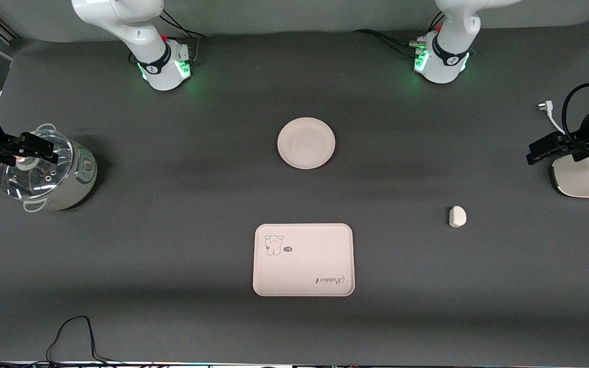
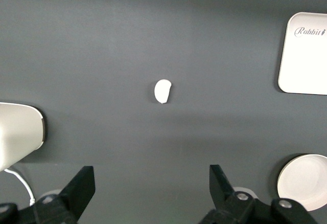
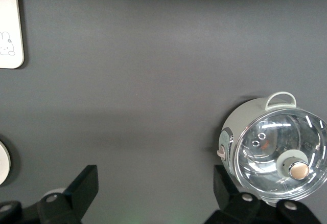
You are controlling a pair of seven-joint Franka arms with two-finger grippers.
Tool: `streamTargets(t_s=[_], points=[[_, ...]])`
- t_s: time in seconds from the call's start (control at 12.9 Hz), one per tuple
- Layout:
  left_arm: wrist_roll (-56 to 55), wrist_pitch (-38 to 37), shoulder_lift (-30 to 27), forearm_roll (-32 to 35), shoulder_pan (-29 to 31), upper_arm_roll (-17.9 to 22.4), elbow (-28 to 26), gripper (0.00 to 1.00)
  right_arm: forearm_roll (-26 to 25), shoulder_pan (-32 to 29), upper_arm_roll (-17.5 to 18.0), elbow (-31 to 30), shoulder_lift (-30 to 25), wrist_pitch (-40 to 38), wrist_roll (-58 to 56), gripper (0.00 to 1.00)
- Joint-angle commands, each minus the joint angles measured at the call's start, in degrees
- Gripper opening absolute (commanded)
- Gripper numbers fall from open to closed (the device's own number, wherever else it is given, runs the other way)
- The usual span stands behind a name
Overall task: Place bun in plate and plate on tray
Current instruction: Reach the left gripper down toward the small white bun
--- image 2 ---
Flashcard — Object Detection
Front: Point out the round beige plate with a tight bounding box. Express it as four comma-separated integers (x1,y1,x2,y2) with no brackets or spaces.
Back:
277,153,327,212

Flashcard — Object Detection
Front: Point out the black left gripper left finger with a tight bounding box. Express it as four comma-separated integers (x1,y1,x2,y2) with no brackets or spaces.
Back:
33,166,96,224

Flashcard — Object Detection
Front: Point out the white steamed bun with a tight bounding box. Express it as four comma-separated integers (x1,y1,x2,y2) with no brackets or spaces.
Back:
154,79,172,105

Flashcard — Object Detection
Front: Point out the white toaster power cable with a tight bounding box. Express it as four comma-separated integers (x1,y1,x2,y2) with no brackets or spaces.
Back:
4,167,36,207

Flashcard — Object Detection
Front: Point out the dark grey table mat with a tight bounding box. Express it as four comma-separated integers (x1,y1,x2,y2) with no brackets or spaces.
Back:
0,0,327,224

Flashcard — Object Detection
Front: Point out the beige rabbit print tray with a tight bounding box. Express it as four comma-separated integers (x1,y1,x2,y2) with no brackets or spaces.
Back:
277,11,327,96

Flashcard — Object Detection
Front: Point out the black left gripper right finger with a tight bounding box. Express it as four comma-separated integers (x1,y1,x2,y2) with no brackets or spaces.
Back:
199,164,256,224

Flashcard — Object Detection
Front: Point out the cream white toaster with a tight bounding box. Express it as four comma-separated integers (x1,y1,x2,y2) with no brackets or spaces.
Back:
0,102,47,172

